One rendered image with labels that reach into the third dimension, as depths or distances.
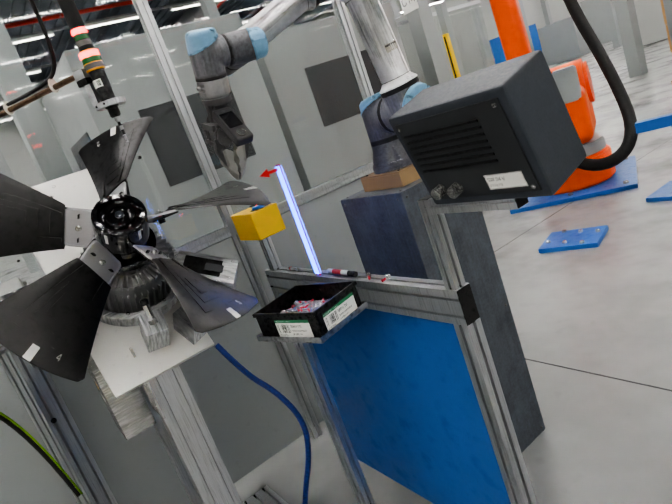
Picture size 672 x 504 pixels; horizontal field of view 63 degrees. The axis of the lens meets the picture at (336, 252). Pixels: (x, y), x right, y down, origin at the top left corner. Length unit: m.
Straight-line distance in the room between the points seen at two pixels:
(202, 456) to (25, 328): 0.63
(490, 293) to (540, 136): 1.04
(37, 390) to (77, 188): 0.64
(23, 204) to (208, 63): 0.52
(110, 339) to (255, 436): 1.07
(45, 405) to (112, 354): 0.57
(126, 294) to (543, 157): 0.99
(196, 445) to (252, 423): 0.79
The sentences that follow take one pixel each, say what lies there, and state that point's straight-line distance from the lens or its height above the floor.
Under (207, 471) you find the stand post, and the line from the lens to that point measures 1.65.
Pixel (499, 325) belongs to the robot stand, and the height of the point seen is 0.45.
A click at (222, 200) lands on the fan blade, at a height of 1.16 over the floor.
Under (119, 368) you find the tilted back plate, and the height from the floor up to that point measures 0.88.
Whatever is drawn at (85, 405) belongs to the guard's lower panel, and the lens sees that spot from 2.16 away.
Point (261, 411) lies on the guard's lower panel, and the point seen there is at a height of 0.25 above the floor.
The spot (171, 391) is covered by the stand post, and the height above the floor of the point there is 0.75.
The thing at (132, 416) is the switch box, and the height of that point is 0.68.
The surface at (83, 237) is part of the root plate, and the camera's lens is 1.40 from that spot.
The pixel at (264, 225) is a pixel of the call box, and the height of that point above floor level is 1.02.
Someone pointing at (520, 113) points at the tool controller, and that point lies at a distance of 0.85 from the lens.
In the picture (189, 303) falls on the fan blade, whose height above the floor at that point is 1.01.
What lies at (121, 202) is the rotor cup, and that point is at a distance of 1.36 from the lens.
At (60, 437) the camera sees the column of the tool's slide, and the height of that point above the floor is 0.63.
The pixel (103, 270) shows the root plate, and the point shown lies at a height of 1.12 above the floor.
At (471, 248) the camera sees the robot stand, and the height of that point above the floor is 0.74.
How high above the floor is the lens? 1.27
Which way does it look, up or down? 13 degrees down
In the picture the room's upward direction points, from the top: 20 degrees counter-clockwise
